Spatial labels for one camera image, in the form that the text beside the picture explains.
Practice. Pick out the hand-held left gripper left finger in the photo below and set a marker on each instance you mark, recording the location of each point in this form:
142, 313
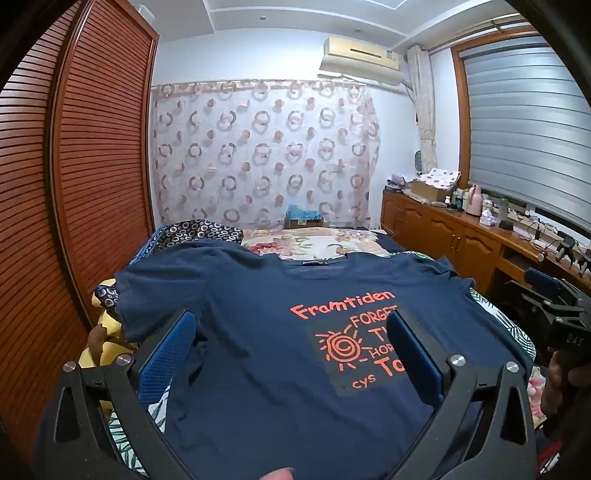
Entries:
161, 364

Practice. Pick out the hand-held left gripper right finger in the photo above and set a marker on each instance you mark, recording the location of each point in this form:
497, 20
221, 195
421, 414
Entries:
415, 355

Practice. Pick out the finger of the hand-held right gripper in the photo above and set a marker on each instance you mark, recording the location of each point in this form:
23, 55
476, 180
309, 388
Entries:
545, 279

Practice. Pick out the navy blue t-shirt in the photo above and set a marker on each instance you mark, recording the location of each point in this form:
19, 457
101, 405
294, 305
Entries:
258, 369

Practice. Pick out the person's right hand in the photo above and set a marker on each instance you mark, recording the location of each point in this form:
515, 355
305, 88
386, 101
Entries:
553, 387

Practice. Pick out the person's left hand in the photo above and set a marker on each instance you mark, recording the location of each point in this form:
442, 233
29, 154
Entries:
277, 475

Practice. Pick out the palm leaf print blanket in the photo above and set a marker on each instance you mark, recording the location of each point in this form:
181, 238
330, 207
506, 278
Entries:
489, 314

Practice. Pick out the white tissue pack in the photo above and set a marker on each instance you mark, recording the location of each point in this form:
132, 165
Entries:
488, 218

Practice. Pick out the pink thermos jug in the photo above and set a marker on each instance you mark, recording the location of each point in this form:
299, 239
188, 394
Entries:
473, 201

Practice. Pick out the wooden sideboard cabinet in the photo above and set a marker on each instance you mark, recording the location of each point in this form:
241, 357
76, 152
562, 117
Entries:
443, 230

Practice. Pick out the navy circle print folded cloth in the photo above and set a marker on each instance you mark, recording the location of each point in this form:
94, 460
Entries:
203, 228

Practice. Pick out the white dotted cloth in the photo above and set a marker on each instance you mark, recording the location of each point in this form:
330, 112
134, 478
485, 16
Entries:
438, 177

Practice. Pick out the grey window blind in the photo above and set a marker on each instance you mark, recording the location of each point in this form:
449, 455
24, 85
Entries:
526, 129

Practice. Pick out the floral quilt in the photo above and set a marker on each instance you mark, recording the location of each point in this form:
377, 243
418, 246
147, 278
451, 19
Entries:
314, 240

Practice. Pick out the small desk fan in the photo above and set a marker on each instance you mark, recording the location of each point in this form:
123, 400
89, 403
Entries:
418, 164

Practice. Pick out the blue item on box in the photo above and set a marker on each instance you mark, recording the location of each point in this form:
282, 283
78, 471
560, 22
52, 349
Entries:
302, 217

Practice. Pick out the beige window curtain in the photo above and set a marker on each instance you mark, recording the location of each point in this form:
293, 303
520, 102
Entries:
425, 106

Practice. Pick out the wooden louvered wardrobe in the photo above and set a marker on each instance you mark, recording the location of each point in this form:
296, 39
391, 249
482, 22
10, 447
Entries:
92, 161

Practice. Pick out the circle patterned sheer curtain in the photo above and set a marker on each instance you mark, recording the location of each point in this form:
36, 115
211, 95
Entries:
258, 152

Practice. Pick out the beige wall air conditioner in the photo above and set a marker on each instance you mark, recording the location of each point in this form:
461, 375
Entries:
360, 57

